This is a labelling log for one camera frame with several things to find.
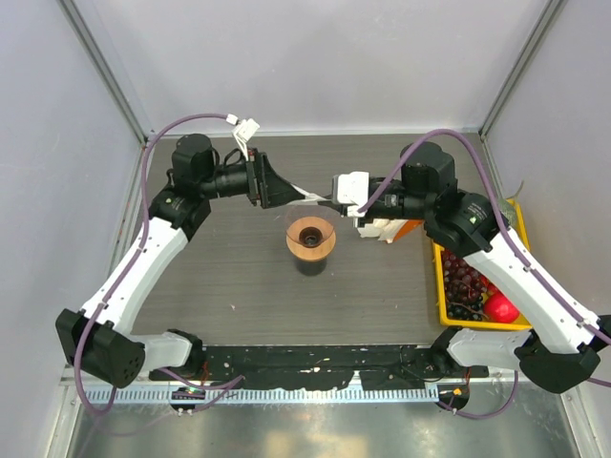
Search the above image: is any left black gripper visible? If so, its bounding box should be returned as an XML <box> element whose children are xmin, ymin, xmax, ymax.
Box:
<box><xmin>200</xmin><ymin>147</ymin><xmax>306</xmax><ymax>208</ymax></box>

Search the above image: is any white paper sheet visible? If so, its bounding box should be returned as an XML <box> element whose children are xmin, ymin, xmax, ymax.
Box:
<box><xmin>291</xmin><ymin>184</ymin><xmax>331</xmax><ymax>202</ymax></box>

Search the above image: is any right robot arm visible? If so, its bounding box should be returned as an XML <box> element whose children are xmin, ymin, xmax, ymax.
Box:
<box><xmin>331</xmin><ymin>140</ymin><xmax>610</xmax><ymax>393</ymax></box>

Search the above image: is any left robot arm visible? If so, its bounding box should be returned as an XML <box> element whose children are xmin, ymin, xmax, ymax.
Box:
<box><xmin>55</xmin><ymin>134</ymin><xmax>306</xmax><ymax>388</ymax></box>

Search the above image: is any white coffee filter stack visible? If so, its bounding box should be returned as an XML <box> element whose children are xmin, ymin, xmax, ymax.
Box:
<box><xmin>355</xmin><ymin>219</ymin><xmax>407</xmax><ymax>243</ymax></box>

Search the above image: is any dark red grape bunch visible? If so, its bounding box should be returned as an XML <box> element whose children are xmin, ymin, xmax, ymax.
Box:
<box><xmin>441</xmin><ymin>250</ymin><xmax>488</xmax><ymax>322</ymax></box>

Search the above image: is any green netted melon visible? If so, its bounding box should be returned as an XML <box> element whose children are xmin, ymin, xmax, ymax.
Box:
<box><xmin>498</xmin><ymin>199</ymin><xmax>517</xmax><ymax>227</ymax></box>

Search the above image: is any red pepper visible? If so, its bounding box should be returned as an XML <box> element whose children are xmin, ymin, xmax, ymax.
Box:
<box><xmin>483</xmin><ymin>292</ymin><xmax>520</xmax><ymax>323</ymax></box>

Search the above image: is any yellow plastic tray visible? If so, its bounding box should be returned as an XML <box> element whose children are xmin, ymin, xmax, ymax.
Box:
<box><xmin>432</xmin><ymin>198</ymin><xmax>531</xmax><ymax>331</ymax></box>

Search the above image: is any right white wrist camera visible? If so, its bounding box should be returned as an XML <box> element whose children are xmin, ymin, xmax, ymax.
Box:
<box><xmin>331</xmin><ymin>171</ymin><xmax>369</xmax><ymax>228</ymax></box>

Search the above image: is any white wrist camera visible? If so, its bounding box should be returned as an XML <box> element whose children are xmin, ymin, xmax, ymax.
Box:
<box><xmin>225</xmin><ymin>114</ymin><xmax>260</xmax><ymax>161</ymax></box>
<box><xmin>331</xmin><ymin>171</ymin><xmax>369</xmax><ymax>228</ymax></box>

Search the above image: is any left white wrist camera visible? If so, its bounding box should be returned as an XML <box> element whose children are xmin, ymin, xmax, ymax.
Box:
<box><xmin>225</xmin><ymin>114</ymin><xmax>260</xmax><ymax>161</ymax></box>

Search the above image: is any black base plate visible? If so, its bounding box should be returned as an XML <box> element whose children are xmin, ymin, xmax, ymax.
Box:
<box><xmin>173</xmin><ymin>344</ymin><xmax>489</xmax><ymax>391</ymax></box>

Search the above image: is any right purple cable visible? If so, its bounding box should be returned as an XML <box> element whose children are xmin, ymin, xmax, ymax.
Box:
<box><xmin>357</xmin><ymin>129</ymin><xmax>611</xmax><ymax>419</ymax></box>

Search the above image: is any white slotted cable duct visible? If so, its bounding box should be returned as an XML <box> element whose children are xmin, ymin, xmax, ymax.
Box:
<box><xmin>115</xmin><ymin>384</ymin><xmax>439</xmax><ymax>405</ymax></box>

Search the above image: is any aluminium frame rail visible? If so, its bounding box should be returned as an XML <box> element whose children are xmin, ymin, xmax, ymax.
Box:
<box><xmin>60</xmin><ymin>342</ymin><xmax>582</xmax><ymax>386</ymax></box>

